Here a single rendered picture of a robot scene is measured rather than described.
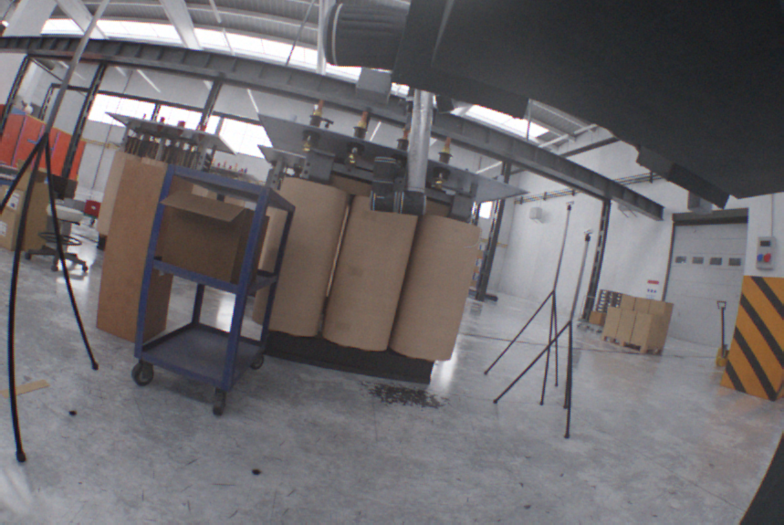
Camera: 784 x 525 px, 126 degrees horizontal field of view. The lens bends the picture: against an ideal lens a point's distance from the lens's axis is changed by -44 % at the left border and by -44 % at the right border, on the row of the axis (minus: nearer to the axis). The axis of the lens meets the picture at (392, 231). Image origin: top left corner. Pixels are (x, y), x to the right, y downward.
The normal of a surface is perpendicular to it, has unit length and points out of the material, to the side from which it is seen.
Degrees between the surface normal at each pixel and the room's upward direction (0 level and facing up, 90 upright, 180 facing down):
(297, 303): 90
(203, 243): 90
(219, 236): 90
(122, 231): 90
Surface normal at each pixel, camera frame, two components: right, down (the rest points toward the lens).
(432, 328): 0.20, -0.02
